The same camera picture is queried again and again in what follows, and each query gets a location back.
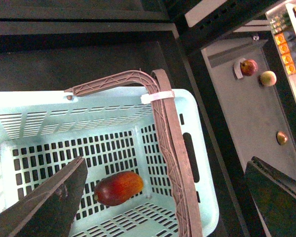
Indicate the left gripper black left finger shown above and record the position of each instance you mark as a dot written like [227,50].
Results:
[50,209]

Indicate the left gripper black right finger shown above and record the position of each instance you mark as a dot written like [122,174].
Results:
[274,194]

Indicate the red mango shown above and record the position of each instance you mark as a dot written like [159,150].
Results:
[118,188]

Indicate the light blue plastic basket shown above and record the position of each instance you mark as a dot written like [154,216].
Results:
[42,131]

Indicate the brownish fruit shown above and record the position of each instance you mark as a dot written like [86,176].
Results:
[282,138]

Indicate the pale peach fruit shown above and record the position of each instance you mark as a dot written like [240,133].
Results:
[268,78]

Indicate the red apple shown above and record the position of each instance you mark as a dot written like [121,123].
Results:
[249,67]

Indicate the black display crate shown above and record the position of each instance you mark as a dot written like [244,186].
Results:
[42,53]

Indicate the brown basket handle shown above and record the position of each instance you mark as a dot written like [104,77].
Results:
[169,135]

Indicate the white cable tie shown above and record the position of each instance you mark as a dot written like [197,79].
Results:
[148,98]

